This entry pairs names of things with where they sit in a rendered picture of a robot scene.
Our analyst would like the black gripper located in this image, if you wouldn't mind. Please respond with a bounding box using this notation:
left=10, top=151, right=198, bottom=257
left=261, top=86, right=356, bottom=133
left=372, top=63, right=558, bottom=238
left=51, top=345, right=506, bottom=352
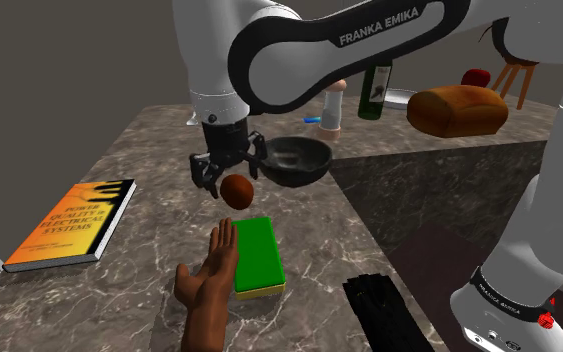
left=188, top=116, right=269, bottom=199

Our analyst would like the brown egg-shaped ball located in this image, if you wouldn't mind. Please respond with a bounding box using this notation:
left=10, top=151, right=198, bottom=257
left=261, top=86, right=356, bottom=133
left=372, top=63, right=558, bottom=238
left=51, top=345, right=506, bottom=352
left=219, top=173, right=256, bottom=212

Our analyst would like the black bowl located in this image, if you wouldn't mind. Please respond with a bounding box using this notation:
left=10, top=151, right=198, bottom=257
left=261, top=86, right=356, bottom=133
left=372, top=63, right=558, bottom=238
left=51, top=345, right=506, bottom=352
left=258, top=136, right=334, bottom=189

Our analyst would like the green sponge with yellow base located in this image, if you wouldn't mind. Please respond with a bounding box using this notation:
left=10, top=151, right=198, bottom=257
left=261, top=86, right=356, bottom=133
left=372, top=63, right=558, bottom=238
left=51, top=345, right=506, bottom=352
left=230, top=216, right=288, bottom=302

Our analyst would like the white grinder with wooden top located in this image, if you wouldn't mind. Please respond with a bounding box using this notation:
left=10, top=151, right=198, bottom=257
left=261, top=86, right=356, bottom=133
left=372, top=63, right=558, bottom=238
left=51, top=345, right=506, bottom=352
left=316, top=79, right=348, bottom=143

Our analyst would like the brown hand model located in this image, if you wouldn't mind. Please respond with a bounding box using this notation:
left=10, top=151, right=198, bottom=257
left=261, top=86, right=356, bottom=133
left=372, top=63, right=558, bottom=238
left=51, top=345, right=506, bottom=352
left=173, top=217, right=240, bottom=352

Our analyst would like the green wine bottle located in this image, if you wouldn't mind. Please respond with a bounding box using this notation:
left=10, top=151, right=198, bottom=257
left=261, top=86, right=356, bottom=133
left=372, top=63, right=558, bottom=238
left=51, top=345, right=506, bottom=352
left=357, top=59, right=394, bottom=122

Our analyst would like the orange book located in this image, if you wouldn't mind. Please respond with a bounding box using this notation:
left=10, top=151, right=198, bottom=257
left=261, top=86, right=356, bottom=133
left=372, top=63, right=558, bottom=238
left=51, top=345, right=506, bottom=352
left=2, top=178, right=137, bottom=274

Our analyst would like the white plate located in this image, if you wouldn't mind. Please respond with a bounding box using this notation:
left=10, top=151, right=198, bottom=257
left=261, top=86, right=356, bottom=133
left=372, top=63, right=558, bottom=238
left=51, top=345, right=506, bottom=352
left=382, top=88, right=418, bottom=111

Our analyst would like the black ribbed flat object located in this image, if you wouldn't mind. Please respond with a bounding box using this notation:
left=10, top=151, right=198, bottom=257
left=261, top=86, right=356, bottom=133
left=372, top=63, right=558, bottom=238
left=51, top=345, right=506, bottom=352
left=341, top=273, right=437, bottom=352

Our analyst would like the brown bread loaf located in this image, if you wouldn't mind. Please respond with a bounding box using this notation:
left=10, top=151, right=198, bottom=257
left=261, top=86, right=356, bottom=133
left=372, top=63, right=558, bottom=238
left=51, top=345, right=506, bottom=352
left=405, top=84, right=510, bottom=140

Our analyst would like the dark robot stand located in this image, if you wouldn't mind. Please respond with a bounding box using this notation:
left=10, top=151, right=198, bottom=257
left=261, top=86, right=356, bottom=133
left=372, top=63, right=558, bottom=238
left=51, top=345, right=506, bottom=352
left=387, top=221, right=563, bottom=352

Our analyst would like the red apple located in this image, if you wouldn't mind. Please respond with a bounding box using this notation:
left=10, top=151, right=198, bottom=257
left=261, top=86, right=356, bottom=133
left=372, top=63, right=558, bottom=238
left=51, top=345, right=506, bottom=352
left=460, top=68, right=492, bottom=89

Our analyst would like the wooden stool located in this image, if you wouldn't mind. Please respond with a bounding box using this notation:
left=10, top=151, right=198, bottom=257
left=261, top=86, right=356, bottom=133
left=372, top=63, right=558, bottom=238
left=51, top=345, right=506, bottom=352
left=478, top=17, right=540, bottom=111

